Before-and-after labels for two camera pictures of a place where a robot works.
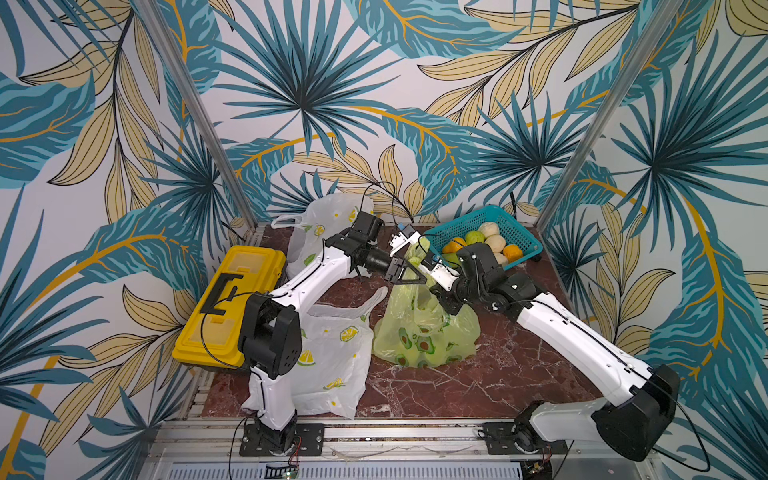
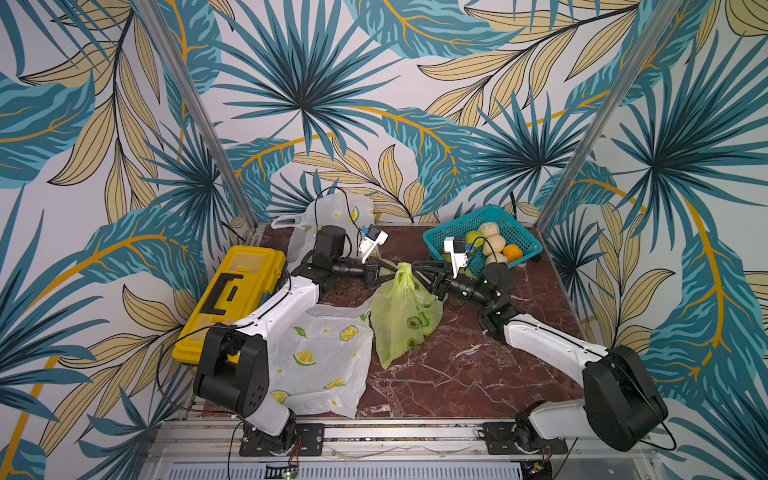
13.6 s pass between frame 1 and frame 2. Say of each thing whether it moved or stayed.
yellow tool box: stayed
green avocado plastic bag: moved
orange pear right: stayed
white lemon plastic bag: stayed
